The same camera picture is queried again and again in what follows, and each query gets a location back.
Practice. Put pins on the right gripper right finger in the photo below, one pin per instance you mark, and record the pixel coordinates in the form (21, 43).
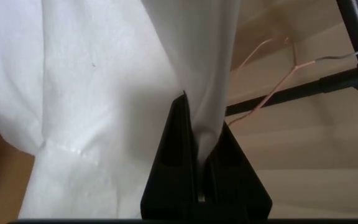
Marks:
(238, 186)

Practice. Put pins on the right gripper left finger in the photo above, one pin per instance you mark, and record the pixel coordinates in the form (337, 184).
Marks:
(169, 186)

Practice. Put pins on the white printed t-shirt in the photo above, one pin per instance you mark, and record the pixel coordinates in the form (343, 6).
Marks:
(104, 93)

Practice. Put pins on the black clothes rack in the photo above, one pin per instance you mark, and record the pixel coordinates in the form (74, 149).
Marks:
(322, 84)

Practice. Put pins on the pink clothes hanger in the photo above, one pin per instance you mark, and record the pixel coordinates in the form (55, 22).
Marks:
(303, 64)

